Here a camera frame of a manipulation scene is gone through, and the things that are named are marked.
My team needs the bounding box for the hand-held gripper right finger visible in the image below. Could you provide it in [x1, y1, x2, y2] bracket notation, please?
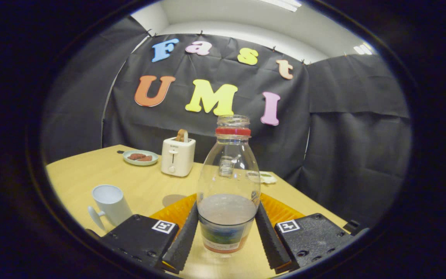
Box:
[255, 193, 369, 272]

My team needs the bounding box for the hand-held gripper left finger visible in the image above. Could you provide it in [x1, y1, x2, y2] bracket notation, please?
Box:
[86, 194, 199, 274]

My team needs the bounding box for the round brown coaster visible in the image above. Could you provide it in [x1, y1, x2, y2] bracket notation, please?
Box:
[162, 194, 188, 208]

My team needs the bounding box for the clear plastic juice bottle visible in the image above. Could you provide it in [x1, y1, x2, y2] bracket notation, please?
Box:
[197, 115, 261, 258]

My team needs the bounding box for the pale blue cup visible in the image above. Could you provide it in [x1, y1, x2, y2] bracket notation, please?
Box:
[87, 184, 133, 232]

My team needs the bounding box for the small white dish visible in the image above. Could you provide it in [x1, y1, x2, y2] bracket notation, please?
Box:
[246, 171, 278, 184]

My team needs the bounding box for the white toaster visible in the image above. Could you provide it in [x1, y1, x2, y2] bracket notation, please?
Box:
[161, 137, 196, 177]

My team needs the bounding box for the pale green plate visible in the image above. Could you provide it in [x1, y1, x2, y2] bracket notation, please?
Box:
[123, 150, 159, 166]

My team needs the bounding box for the light wooden table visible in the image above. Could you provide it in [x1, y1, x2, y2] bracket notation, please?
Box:
[45, 145, 349, 278]

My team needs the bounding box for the long ceiling light panel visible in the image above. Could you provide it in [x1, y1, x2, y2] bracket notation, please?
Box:
[260, 0, 303, 12]

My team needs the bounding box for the small metal wire rack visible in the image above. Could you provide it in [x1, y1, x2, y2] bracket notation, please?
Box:
[218, 156, 235, 178]

